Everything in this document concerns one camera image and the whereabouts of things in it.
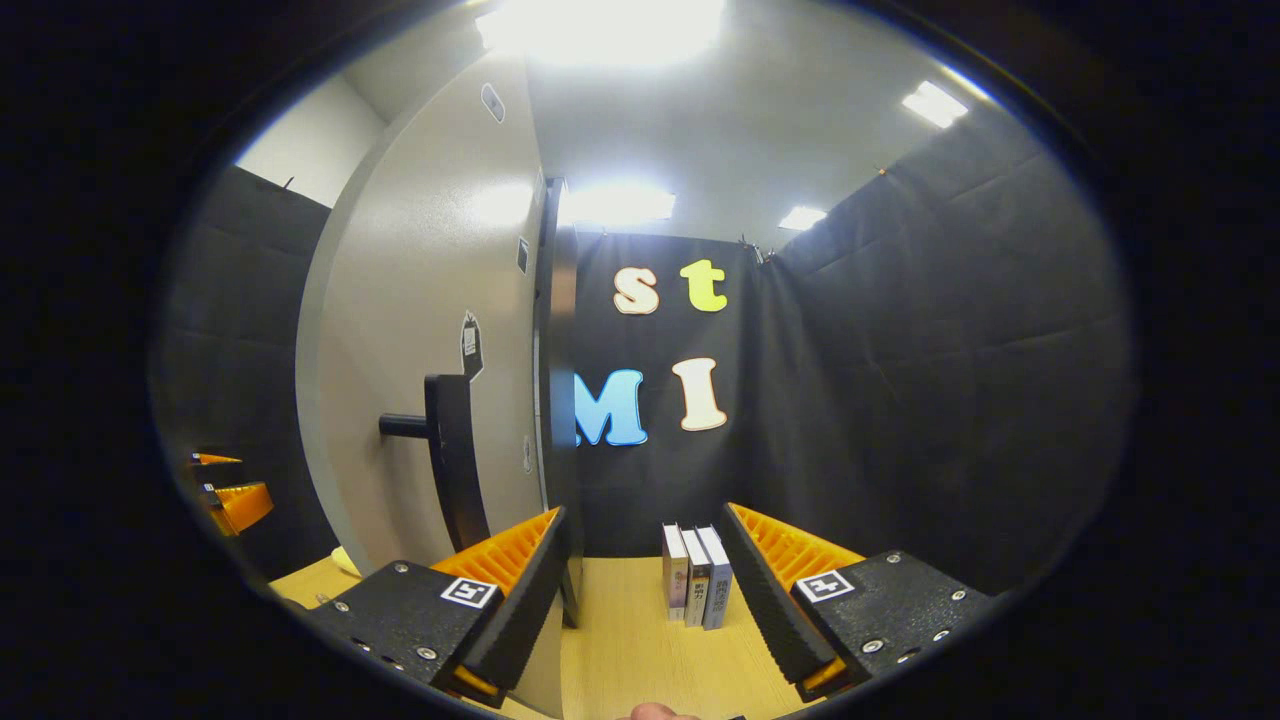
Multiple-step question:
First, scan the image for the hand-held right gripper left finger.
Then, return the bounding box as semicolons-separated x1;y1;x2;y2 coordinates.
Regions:
305;505;568;709

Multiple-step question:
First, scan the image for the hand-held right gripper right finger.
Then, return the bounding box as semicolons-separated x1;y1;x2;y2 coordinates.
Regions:
720;502;1001;703

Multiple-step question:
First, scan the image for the dark grey cabinet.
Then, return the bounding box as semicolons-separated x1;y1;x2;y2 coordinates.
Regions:
535;178;589;631

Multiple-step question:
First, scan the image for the beige cabinet door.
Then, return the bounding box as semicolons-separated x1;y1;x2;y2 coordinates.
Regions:
295;50;581;719

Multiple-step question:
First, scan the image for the paperback book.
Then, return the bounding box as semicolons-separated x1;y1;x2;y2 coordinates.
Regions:
681;527;713;629
696;525;735;632
661;522;691;622

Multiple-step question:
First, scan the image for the black backdrop cloth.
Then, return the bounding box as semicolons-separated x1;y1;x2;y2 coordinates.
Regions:
150;100;1136;601

